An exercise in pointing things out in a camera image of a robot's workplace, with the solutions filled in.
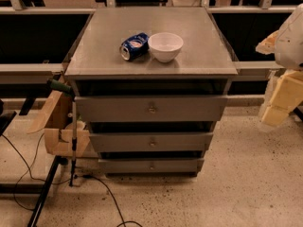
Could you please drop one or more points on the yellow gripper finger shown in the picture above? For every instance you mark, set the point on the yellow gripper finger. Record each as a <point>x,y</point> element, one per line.
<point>288,94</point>

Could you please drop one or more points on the grey drawer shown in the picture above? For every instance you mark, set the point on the grey drawer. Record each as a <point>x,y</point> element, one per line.
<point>129,166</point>
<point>139,142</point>
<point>150,108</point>

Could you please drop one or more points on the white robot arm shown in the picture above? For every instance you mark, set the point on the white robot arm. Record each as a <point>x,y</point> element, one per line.
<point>287,46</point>

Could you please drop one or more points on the grey drawer cabinet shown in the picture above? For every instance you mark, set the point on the grey drawer cabinet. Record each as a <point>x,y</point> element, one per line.
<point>151,87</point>

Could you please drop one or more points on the grey bottom drawer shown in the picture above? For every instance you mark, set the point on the grey bottom drawer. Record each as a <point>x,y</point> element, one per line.
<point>129,166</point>

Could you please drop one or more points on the grey top drawer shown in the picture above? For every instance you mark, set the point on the grey top drawer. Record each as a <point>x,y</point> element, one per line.
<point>150,108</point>

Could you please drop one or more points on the open cardboard box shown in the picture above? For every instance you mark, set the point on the open cardboard box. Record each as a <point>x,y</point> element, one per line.
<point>54,121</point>

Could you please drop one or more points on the grey metal railing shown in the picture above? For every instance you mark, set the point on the grey metal railing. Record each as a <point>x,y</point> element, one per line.
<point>28,68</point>

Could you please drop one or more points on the white bowl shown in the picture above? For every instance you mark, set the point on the white bowl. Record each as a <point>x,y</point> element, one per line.
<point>165,46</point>

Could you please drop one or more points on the crushed blue soda can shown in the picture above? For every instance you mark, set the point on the crushed blue soda can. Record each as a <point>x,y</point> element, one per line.
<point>134,47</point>

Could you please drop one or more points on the black metal stand leg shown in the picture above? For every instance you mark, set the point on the black metal stand leg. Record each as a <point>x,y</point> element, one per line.
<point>44,192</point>

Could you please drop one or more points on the green handled grabber stick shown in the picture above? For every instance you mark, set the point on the green handled grabber stick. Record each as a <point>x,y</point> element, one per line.
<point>61,87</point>

